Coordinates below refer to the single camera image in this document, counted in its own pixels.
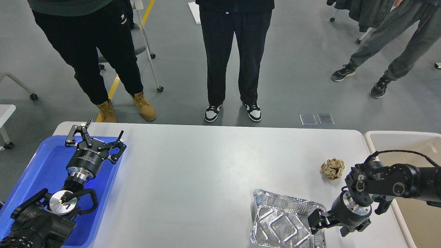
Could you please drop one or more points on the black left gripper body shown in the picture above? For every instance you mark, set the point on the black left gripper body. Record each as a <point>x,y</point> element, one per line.
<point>86,162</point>

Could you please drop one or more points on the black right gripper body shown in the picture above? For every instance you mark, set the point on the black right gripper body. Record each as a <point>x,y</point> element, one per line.
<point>349,215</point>

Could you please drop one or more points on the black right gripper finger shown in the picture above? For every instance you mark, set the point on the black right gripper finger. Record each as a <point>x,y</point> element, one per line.
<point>319,220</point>

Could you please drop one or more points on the aluminium foil tray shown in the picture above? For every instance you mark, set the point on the aluminium foil tray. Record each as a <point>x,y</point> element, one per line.
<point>280,221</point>

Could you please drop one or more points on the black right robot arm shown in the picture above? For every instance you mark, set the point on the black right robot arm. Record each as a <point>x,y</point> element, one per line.
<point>372,181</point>

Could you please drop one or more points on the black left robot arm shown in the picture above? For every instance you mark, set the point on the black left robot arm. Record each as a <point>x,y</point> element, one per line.
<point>60,198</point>

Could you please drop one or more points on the crumpled brown paper ball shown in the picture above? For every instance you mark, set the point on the crumpled brown paper ball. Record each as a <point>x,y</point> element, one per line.
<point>333,168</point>

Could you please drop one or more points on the grey chair leg with castor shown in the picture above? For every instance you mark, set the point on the grey chair leg with castor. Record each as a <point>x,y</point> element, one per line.
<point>32,95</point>

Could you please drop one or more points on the right clear floor plate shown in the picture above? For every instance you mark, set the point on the right clear floor plate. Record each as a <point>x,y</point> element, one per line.
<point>326,119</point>

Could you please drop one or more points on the clear floor plate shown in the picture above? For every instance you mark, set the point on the clear floor plate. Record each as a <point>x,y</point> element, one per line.
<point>308,119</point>
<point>326,119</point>

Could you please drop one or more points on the left clear floor plate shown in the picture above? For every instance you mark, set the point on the left clear floor plate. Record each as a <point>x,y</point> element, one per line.
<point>308,119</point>

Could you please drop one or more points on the beige plastic bin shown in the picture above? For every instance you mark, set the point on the beige plastic bin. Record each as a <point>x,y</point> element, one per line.
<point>420,222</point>

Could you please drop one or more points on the grey office chair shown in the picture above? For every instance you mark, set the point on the grey office chair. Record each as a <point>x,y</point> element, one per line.
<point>140,40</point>

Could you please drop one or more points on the person in tan boots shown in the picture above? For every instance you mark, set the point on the person in tan boots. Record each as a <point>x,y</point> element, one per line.
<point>78,30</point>

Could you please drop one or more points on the white board on floor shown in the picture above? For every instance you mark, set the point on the white board on floor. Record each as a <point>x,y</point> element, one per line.
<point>194,9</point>

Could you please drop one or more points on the chair with dark coat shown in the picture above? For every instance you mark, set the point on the chair with dark coat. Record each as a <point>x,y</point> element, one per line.
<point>368,13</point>

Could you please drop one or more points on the person in grey trousers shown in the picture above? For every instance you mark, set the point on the person in grey trousers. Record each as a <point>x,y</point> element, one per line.
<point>427,13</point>

